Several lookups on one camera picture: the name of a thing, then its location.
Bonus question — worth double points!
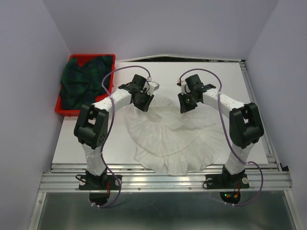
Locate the white pleated skirt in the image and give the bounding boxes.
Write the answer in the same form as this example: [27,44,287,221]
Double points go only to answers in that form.
[125,95,226,175]

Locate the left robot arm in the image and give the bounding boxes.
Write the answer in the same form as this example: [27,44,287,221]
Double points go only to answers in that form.
[74,74,159,189]

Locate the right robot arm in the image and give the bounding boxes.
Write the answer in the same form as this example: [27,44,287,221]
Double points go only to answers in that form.
[177,74,264,187]

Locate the green plaid skirt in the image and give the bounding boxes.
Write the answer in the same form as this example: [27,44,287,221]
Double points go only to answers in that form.
[59,55,114,110]

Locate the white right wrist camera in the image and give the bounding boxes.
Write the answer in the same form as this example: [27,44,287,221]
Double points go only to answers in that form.
[177,79,189,94]

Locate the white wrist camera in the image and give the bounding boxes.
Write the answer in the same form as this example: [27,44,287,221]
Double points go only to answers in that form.
[144,81,160,95]
[177,79,189,94]

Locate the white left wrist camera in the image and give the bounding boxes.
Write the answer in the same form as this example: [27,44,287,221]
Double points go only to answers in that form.
[144,81,160,95]

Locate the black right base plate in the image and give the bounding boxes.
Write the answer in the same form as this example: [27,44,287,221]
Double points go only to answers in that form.
[202,173,250,190]

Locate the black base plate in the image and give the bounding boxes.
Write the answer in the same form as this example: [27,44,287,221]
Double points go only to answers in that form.
[75,174,119,191]
[202,173,250,190]

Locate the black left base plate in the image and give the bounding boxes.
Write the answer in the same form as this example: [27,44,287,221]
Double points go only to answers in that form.
[75,174,119,191]

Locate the aluminium frame rails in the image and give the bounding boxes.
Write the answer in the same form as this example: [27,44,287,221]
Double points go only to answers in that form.
[28,58,298,230]

